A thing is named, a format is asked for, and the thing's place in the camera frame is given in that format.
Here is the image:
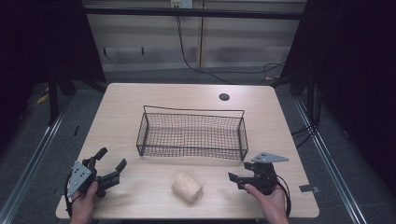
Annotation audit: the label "yellow floor tape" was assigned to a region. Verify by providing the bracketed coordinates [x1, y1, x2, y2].
[35, 92, 50, 105]

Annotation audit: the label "white wall socket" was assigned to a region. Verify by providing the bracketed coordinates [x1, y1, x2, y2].
[169, 0, 194, 9]

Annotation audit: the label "person's left hand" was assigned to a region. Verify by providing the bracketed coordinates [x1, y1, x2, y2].
[69, 181, 99, 224]

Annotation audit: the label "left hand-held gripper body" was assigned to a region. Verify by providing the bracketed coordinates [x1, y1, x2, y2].
[66, 157, 109, 199]

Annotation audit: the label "black wall cable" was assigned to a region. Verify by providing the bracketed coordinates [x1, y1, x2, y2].
[176, 14, 286, 86]

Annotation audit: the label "black horizontal metal bar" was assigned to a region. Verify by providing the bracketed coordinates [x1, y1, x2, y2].
[83, 7, 308, 21]

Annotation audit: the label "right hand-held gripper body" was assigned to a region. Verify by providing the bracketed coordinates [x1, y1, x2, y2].
[244, 151, 290, 196]

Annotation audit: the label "person's right hand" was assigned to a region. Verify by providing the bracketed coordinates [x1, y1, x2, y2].
[243, 183, 290, 224]

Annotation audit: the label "black wire basket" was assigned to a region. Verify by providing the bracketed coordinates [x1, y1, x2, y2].
[135, 105, 249, 162]

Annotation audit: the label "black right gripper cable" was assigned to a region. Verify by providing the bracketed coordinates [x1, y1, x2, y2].
[275, 175, 292, 218]

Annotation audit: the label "metal floor rail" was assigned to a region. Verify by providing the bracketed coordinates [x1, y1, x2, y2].
[0, 99, 73, 224]
[293, 96, 369, 224]

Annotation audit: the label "black metal stand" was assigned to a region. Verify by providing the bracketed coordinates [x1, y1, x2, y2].
[47, 73, 61, 127]

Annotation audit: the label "black curtain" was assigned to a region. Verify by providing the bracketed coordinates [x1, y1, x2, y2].
[0, 0, 106, 147]
[281, 0, 396, 190]

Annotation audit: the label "grey floor tape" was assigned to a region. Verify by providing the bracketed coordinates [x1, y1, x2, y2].
[299, 184, 322, 194]

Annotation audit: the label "black floor cables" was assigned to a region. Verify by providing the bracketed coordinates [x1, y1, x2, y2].
[290, 81, 323, 149]

